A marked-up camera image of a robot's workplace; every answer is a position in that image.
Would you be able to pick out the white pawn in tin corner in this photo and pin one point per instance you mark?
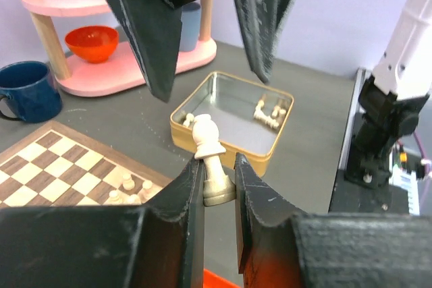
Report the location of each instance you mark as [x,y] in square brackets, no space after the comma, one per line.
[188,120]

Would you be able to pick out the dark blue enamel mug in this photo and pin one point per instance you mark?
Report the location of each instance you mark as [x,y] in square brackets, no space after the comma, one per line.
[30,92]

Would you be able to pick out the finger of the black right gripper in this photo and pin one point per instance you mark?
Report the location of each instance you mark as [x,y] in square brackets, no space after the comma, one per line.
[153,30]
[261,23]

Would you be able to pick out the small orange bowl lower shelf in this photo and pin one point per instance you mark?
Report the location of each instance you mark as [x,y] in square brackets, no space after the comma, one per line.
[94,44]

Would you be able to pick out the pink three-tier shelf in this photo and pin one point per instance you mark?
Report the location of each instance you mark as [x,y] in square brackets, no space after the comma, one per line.
[121,71]

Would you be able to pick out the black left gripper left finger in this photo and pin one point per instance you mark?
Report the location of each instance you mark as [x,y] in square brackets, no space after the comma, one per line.
[157,244]

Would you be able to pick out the white bishop chess piece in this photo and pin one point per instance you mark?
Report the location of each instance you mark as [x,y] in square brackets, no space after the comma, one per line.
[217,187]

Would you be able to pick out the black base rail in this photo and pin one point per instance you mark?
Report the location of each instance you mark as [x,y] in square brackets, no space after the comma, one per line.
[351,197]

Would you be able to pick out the white tall piece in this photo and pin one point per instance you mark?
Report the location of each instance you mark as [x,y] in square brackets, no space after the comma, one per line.
[128,183]

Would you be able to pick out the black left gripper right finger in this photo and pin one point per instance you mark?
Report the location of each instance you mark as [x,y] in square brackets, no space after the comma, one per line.
[280,245]

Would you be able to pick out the wooden chess board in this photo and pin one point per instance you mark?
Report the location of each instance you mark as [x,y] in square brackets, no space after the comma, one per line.
[57,166]

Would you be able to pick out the orange plastic tray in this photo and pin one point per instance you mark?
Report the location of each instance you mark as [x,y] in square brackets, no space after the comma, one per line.
[211,280]

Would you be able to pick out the light blue plastic cup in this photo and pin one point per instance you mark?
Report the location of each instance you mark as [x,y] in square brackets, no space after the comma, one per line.
[190,18]

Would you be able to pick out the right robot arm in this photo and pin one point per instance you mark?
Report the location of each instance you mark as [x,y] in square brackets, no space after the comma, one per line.
[391,97]

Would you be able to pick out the white chess pawn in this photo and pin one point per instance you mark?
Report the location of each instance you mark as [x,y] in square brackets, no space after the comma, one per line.
[146,193]

